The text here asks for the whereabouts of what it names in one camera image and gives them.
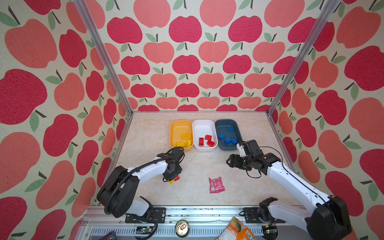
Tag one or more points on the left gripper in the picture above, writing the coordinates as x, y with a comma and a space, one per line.
179, 170

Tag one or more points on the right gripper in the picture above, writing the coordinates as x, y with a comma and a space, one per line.
234, 159

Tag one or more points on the yellow long lego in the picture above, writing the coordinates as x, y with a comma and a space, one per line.
186, 136

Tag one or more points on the yellow plastic bin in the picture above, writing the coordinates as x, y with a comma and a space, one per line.
178, 128

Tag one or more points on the dark teal plastic bin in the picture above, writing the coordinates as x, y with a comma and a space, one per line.
228, 134

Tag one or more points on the white plastic bin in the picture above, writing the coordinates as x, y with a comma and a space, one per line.
201, 128

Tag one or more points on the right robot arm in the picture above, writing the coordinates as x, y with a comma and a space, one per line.
323, 217

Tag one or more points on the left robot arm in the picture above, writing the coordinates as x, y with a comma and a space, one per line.
118, 193

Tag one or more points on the pink snack packet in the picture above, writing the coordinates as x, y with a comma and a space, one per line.
216, 185

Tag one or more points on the soda can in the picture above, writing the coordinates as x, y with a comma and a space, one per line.
182, 228

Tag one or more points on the orange snack bag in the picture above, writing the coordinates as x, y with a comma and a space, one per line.
236, 230

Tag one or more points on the green circuit board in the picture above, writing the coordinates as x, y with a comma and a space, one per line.
146, 230

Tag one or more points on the dark purple object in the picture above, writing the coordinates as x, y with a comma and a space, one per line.
109, 236

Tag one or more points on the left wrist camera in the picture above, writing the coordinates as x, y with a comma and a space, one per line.
177, 153

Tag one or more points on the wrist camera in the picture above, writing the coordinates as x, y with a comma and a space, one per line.
249, 149
177, 153

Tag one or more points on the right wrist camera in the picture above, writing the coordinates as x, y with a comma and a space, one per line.
249, 149

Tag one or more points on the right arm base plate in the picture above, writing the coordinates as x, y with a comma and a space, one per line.
252, 215

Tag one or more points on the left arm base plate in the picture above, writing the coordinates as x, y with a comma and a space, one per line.
153, 215

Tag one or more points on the aluminium front rail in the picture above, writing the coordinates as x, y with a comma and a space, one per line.
206, 223

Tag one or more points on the right aluminium post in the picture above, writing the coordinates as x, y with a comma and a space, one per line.
319, 24

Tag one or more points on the aluminium post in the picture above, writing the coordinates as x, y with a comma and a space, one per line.
103, 53
319, 24

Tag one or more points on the left aluminium post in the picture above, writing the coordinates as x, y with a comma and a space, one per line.
103, 53

